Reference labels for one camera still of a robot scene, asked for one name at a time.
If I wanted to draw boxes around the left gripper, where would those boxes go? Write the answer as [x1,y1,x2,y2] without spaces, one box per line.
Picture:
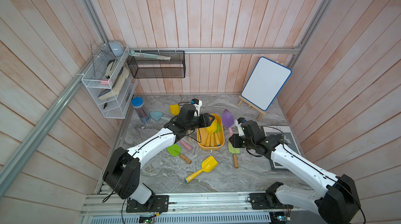
[185,113,215,130]

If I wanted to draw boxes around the yellow scoop shovel yellow handle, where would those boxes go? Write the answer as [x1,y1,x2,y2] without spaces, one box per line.
[206,120,217,147]

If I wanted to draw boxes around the purple shovel pink handle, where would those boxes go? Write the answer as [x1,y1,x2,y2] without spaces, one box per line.
[222,109,235,136]
[180,139,193,152]

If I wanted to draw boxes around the green pointed shovel yellow handle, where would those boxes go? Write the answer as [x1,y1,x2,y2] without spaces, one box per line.
[214,123,221,146]

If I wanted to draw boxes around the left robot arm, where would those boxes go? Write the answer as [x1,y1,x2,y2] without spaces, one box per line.
[103,103,216,206]

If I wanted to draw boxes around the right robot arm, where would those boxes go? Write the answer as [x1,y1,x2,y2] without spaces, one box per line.
[229,118,362,224]

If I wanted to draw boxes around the yellow plastic storage box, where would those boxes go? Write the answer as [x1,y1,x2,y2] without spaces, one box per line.
[197,113,225,151]

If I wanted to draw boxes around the light blue plastic shovel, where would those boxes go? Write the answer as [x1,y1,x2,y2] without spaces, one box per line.
[149,111,171,122]

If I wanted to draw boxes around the light green box on basket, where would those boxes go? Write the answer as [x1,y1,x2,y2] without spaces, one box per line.
[129,50,171,60]

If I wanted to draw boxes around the wooden easel stand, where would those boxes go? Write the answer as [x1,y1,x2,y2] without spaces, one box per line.
[238,95,267,121]

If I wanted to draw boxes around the Twins story book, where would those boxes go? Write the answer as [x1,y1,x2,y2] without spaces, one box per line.
[260,126,300,171]

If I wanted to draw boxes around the large yellow plastic scoop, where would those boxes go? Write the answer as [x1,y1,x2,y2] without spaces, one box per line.
[185,156,218,183]

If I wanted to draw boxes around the blue lid pencil jar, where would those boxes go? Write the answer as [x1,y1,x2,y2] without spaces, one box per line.
[131,97,150,124]

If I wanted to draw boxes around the grey round bowl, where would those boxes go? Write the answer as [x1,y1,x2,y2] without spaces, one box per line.
[108,41,124,58]

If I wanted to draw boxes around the yellow square shovel wooden handle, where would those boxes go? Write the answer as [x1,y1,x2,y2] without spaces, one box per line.
[170,104,180,116]

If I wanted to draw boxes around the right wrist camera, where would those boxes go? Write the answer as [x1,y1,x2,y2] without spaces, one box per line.
[235,117,246,136]

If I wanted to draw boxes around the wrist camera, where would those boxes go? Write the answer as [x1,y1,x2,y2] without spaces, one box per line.
[235,117,246,136]
[190,99,202,116]

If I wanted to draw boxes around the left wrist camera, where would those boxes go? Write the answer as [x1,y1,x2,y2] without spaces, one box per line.
[190,99,202,116]

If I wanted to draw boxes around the light green shovel wooden handle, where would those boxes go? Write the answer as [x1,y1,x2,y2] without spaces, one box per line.
[228,143,240,169]

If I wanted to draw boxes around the green shovel wooden handle left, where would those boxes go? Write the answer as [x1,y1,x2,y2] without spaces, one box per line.
[167,144,192,164]

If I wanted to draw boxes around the white board blue frame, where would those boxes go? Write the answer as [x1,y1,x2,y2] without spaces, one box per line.
[241,57,292,111]

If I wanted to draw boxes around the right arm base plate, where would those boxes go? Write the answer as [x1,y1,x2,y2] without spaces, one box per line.
[247,193,293,210]

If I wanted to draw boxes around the black wire basket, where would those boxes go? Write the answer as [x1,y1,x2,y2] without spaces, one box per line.
[127,50,186,79]

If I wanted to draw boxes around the book on wire shelf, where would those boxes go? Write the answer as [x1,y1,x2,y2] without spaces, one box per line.
[98,66,130,100]

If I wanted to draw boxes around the white wire shelf rack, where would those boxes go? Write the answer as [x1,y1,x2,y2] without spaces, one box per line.
[81,44,137,119]

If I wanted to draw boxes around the aluminium front rail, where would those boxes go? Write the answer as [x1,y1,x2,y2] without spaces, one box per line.
[79,189,339,217]

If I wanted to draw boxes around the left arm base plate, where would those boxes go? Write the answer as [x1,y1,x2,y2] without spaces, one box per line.
[126,195,169,213]

